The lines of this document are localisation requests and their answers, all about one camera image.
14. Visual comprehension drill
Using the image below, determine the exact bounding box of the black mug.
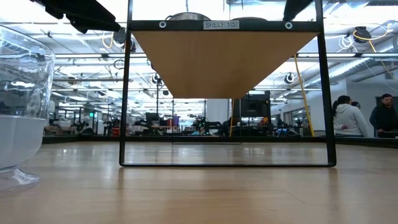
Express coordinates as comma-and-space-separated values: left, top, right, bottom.
231, 16, 269, 22

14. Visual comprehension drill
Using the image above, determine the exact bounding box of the purple mug with lid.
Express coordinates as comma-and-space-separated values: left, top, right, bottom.
165, 11, 213, 22

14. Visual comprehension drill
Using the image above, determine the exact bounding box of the clear glass cup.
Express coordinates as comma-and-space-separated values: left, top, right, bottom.
0, 24, 56, 194

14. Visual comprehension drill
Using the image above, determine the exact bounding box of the white shelf label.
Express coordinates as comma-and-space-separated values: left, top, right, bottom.
203, 20, 240, 30

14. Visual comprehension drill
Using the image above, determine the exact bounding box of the black monitor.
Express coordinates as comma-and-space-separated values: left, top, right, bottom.
232, 91, 272, 118

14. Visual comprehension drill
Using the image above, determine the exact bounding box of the yellow cable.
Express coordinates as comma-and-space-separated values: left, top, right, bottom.
294, 54, 315, 138

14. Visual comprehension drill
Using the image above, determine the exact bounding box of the wooden shelf with black frame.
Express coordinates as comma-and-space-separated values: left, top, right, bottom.
119, 0, 338, 168

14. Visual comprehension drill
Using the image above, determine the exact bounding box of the black table frame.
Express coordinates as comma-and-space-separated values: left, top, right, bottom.
42, 134, 398, 149

